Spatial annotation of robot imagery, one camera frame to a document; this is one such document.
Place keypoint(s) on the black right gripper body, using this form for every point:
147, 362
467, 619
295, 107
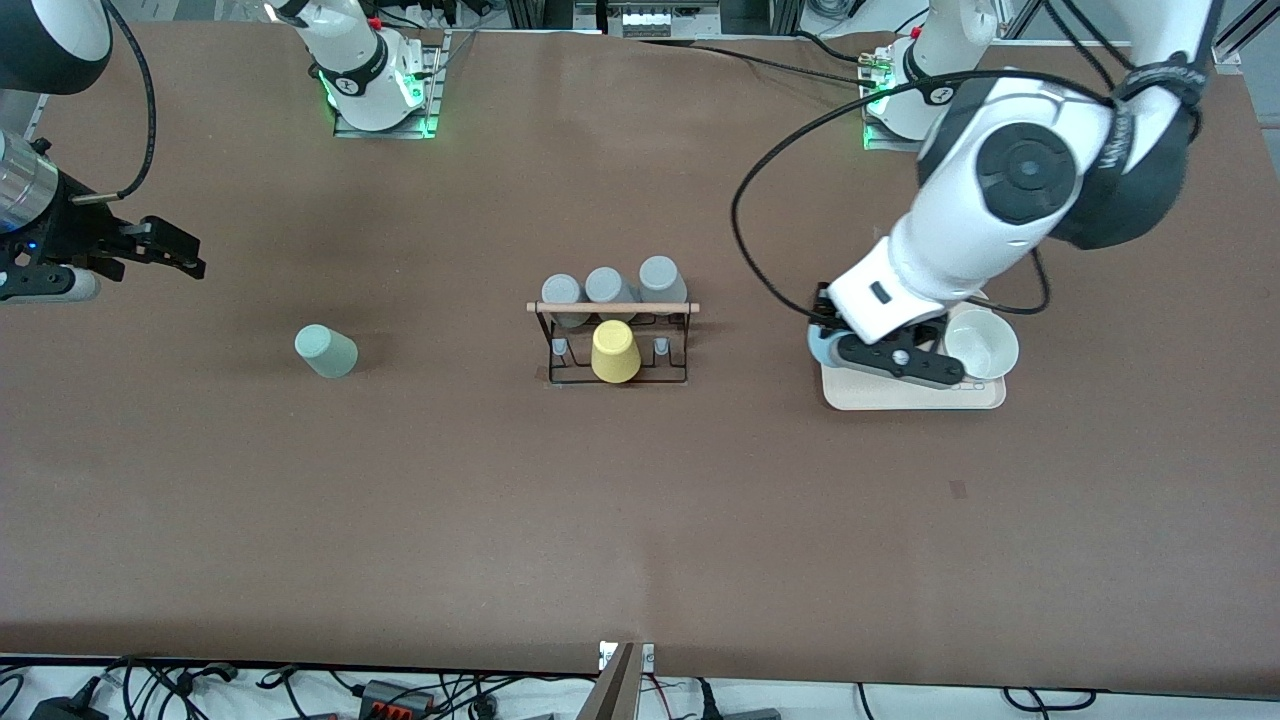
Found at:
72, 228

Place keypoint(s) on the light blue cup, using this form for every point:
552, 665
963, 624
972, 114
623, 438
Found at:
822, 350

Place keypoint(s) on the pale green cup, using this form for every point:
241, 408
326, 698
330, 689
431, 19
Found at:
328, 352

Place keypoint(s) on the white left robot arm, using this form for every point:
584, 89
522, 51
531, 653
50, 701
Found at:
1000, 230

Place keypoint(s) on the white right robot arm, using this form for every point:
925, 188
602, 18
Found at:
350, 60

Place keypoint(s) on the beige rabbit tray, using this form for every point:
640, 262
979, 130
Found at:
900, 397

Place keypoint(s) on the white bowl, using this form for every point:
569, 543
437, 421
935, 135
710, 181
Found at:
985, 345

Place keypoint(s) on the grey cup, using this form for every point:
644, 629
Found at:
660, 276
606, 284
562, 290

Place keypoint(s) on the yellow cup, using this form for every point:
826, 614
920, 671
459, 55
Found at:
615, 352

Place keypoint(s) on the black power adapter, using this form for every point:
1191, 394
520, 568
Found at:
68, 708

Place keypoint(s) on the black box with orange buttons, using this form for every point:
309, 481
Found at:
395, 697

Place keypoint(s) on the aluminium side rail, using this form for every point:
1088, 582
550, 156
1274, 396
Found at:
20, 115

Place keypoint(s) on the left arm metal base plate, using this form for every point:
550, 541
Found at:
880, 130

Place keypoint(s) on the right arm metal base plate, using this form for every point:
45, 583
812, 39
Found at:
432, 70

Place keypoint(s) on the aluminium frame structure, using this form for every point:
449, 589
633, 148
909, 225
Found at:
650, 15

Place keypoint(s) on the grey camera stand post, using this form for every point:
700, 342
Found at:
618, 690

